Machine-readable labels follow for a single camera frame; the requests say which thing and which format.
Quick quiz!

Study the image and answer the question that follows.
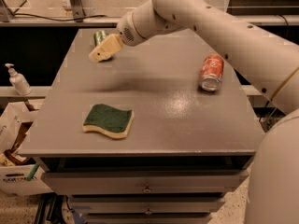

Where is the green soda can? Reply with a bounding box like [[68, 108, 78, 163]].
[[93, 30, 108, 46]]

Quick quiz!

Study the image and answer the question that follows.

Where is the grey drawer cabinet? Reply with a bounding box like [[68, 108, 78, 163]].
[[21, 29, 263, 224]]

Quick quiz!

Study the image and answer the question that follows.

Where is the drawer knob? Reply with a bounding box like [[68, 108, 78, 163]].
[[143, 185, 151, 194], [144, 208, 153, 216]]

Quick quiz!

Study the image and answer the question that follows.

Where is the black cable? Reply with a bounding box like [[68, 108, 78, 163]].
[[0, 0, 108, 22]]

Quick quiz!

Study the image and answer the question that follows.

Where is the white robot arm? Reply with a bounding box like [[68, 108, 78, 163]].
[[89, 0, 299, 224]]

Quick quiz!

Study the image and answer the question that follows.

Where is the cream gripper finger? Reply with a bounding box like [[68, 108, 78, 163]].
[[88, 46, 112, 63]]

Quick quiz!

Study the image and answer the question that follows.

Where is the white pump bottle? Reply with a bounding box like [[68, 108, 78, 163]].
[[5, 63, 32, 96]]

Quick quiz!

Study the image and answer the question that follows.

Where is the white cardboard box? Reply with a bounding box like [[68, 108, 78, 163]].
[[0, 99, 51, 196]]

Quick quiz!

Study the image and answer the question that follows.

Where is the green marker pen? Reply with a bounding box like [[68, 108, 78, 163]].
[[26, 163, 39, 181]]

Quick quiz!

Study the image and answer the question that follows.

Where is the green yellow sponge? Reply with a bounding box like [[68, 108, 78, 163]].
[[82, 104, 135, 139]]

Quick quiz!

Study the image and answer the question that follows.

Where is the top drawer knob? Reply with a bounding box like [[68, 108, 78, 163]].
[[143, 185, 151, 194]]

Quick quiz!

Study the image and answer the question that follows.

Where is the orange soda can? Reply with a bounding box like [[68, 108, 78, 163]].
[[199, 54, 224, 92]]

